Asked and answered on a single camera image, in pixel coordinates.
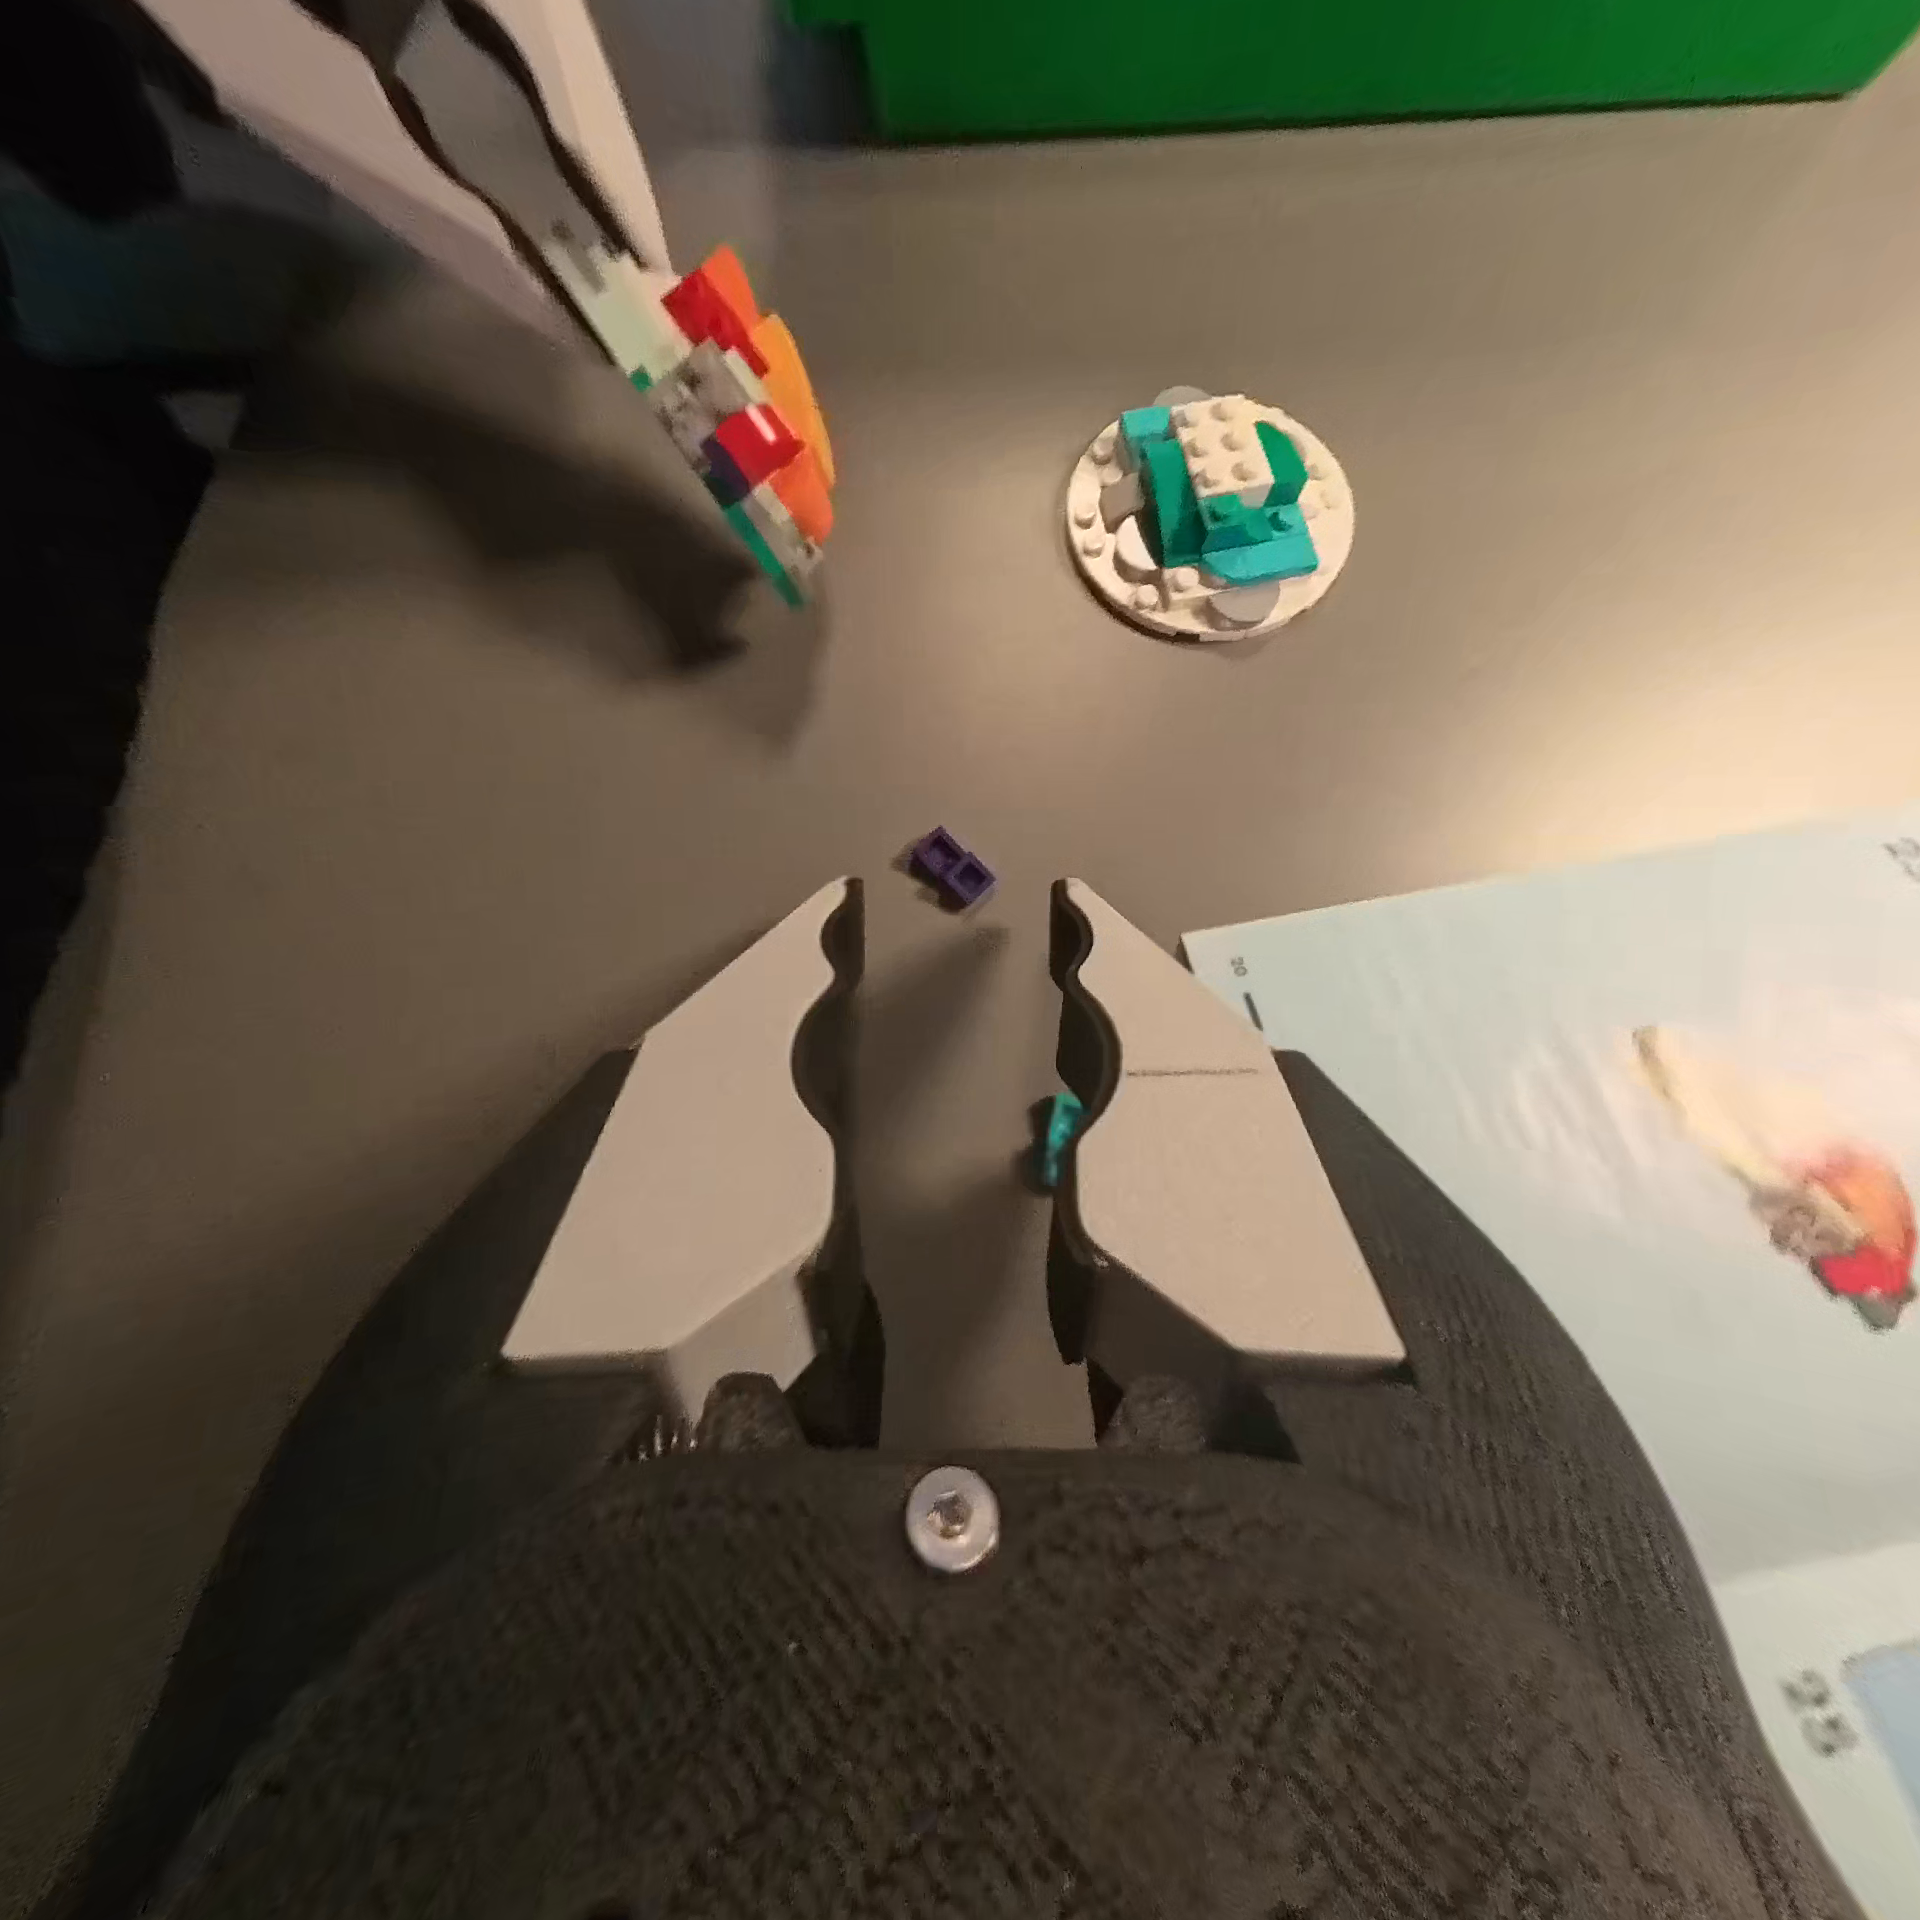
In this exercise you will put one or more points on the purple lego piece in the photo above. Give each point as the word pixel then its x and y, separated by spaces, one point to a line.
pixel 952 867

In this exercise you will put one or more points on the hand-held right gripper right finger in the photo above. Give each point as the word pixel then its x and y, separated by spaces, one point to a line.
pixel 1228 1214

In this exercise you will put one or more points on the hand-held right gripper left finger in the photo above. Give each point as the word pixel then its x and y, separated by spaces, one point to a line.
pixel 688 1201

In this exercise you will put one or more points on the open instruction booklet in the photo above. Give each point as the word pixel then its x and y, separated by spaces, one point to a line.
pixel 1574 1201

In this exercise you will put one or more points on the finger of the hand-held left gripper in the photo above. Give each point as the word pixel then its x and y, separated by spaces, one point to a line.
pixel 330 120
pixel 578 104

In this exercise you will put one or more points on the green plastic bin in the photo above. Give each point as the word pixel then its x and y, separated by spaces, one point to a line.
pixel 1348 61

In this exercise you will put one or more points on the teal lego piece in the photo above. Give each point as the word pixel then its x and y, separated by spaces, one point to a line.
pixel 1057 1140

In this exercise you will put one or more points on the round white lego base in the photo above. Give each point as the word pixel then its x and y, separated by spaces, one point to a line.
pixel 1201 508

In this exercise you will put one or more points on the multicolour lego assembly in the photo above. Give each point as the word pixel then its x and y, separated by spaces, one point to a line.
pixel 735 421

